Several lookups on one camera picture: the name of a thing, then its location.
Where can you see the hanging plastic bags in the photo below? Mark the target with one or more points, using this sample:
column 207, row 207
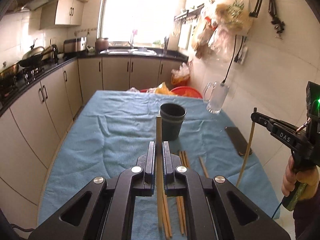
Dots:
column 221, row 21

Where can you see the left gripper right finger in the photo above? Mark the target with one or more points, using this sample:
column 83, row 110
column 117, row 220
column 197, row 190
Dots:
column 215, row 208

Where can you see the black wok with lid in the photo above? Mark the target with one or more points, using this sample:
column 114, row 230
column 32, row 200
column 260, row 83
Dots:
column 34, row 56

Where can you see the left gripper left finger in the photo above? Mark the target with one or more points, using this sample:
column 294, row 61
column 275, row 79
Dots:
column 104, row 208

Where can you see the dark utensil holder cup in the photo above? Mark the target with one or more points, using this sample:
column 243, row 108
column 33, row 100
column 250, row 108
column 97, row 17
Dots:
column 172, row 118

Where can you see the silver rice cooker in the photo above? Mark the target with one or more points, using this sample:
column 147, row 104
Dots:
column 75, row 45

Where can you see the kitchen window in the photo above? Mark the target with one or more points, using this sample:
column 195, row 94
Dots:
column 141, row 23

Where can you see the brown clay pot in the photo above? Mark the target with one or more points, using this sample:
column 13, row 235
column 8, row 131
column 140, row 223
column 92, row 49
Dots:
column 101, row 44

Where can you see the steel pot on stove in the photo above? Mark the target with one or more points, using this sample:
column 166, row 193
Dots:
column 8, row 70

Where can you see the black smartphone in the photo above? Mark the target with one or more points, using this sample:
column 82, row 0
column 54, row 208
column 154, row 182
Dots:
column 237, row 139

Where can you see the wooden chopstick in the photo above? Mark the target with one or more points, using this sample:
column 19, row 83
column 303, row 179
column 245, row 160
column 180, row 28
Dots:
column 184, row 192
column 180, row 192
column 186, row 159
column 205, row 172
column 165, row 224
column 167, row 214
column 247, row 153
column 159, row 170

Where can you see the blue table cloth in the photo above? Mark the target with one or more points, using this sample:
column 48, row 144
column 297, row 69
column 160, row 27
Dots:
column 114, row 130

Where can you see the clear glass mug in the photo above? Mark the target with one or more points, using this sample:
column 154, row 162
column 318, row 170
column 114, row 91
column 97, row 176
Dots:
column 214, row 95

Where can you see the bag on floor corner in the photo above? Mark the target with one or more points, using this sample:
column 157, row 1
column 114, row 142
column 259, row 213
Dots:
column 181, row 76

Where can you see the black kettle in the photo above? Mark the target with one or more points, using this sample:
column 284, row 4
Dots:
column 53, row 53

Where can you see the yellow plastic bag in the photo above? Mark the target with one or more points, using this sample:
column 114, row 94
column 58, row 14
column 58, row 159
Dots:
column 161, row 89

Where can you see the red plastic basin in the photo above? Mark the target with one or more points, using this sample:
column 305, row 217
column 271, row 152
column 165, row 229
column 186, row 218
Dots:
column 183, row 91

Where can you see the person's right hand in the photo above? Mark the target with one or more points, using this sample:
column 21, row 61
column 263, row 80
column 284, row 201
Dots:
column 310, row 177

